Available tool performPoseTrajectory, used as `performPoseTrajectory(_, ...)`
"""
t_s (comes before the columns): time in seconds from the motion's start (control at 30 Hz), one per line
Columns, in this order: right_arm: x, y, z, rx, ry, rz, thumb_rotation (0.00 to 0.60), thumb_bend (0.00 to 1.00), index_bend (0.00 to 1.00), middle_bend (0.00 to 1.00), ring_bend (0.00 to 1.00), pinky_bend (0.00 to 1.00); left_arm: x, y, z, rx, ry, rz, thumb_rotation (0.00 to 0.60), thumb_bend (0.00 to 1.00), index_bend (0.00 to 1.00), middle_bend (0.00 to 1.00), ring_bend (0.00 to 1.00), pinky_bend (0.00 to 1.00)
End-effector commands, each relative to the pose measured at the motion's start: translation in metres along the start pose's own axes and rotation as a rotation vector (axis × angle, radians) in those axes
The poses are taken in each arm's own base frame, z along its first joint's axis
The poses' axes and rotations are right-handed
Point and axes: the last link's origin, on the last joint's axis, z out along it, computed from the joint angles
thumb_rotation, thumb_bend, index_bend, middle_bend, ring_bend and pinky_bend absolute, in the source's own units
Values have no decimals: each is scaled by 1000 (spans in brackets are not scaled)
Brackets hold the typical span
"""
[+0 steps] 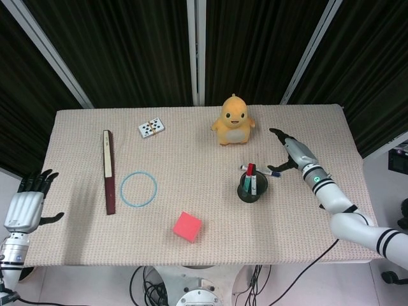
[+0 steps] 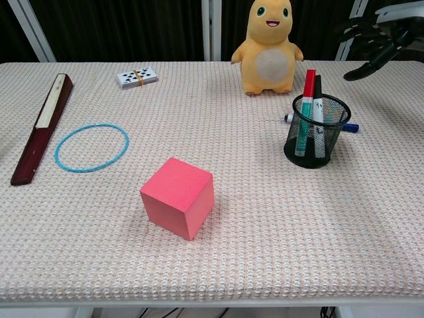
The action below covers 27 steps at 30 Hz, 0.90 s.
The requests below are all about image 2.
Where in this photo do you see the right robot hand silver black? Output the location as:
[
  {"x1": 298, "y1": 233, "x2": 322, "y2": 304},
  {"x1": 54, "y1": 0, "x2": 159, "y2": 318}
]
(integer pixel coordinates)
[{"x1": 334, "y1": 5, "x2": 424, "y2": 82}]

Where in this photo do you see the white marker with blue cap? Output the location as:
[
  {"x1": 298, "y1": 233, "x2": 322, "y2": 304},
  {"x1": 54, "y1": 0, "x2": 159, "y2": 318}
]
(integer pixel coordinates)
[{"x1": 284, "y1": 112, "x2": 360, "y2": 134}]

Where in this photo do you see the green marker with red cap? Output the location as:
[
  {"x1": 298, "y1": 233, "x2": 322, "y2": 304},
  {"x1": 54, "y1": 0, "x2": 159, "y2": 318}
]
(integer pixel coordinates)
[{"x1": 294, "y1": 69, "x2": 317, "y2": 157}]

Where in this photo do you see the white marker with black cap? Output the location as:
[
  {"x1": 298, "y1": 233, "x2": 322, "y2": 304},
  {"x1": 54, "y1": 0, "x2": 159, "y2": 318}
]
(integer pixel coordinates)
[{"x1": 311, "y1": 74, "x2": 327, "y2": 158}]

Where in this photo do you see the black mesh pen holder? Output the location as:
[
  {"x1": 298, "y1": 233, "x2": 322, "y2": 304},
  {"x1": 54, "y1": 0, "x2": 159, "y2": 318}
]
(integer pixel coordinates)
[{"x1": 283, "y1": 93, "x2": 352, "y2": 170}]

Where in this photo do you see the yellow plush dinosaur toy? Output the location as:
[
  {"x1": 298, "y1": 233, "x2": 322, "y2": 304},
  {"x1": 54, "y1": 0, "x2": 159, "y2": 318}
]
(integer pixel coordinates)
[{"x1": 231, "y1": 0, "x2": 304, "y2": 97}]

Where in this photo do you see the beige woven tablecloth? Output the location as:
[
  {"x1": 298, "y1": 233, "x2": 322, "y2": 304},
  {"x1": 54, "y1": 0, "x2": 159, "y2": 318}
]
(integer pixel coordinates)
[{"x1": 0, "y1": 59, "x2": 424, "y2": 303}]

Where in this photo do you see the banded playing card deck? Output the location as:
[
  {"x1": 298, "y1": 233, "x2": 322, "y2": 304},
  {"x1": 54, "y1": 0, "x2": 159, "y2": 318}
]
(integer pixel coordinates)
[{"x1": 115, "y1": 66, "x2": 160, "y2": 91}]

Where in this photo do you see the pink foam cube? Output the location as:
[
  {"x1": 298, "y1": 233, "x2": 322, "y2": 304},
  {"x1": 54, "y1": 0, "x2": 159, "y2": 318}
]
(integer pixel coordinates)
[{"x1": 138, "y1": 156, "x2": 215, "y2": 241}]

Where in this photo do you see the dark red folded fan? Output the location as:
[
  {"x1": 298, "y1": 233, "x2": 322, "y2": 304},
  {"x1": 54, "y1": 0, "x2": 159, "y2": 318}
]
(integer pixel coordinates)
[{"x1": 10, "y1": 73, "x2": 74, "y2": 187}]

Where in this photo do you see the white frame post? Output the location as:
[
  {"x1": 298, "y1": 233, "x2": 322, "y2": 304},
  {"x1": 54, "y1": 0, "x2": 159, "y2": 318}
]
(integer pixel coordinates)
[
  {"x1": 201, "y1": 0, "x2": 222, "y2": 62},
  {"x1": 333, "y1": 0, "x2": 366, "y2": 62},
  {"x1": 9, "y1": 0, "x2": 58, "y2": 64}
]

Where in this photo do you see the light blue thin ring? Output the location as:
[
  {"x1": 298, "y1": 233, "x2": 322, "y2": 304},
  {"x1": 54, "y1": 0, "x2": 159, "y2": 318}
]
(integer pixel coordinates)
[{"x1": 54, "y1": 122, "x2": 131, "y2": 173}]

